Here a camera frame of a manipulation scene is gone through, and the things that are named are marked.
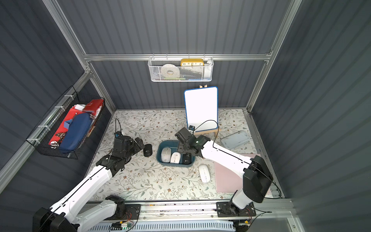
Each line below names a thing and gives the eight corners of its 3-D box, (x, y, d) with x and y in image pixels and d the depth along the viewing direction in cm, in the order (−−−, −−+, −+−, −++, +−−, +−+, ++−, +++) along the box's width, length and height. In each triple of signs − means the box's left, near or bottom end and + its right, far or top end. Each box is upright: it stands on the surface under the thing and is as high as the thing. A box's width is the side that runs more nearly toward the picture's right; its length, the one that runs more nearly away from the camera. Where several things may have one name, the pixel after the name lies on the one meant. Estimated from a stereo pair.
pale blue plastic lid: (227, 150, 99) (228, 146, 95) (221, 140, 104) (222, 137, 100) (249, 140, 103) (251, 137, 100) (242, 132, 108) (244, 128, 105)
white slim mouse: (201, 183, 85) (201, 182, 82) (198, 167, 91) (198, 165, 89) (210, 182, 85) (211, 180, 83) (206, 165, 92) (207, 163, 89)
